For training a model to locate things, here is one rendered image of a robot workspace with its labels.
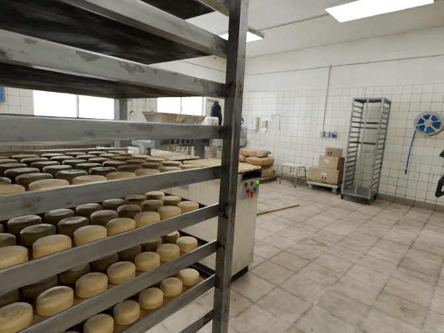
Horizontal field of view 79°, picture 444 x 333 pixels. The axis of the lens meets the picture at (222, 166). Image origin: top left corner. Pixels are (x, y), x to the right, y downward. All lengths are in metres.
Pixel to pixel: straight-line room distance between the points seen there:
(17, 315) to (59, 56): 0.36
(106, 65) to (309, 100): 6.16
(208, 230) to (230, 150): 1.68
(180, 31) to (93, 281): 0.46
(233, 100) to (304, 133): 5.91
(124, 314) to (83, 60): 0.45
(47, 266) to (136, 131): 0.22
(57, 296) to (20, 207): 0.18
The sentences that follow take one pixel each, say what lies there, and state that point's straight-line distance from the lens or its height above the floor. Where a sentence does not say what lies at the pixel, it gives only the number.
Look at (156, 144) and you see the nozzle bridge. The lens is 2.28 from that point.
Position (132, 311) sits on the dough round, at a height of 0.88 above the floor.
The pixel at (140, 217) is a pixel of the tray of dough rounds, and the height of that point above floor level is 1.06.
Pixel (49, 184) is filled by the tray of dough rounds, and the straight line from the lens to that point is 0.46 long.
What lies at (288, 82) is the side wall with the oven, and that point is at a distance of 6.82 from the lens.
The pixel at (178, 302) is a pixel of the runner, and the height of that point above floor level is 0.87.
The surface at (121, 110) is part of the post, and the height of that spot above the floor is 1.27.
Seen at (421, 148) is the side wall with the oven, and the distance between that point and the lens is 5.83.
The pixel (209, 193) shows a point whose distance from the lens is 2.15.
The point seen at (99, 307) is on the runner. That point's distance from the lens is 0.52.
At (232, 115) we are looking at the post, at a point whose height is 1.27.
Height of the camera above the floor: 1.25
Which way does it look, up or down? 9 degrees down
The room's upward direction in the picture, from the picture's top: 3 degrees clockwise
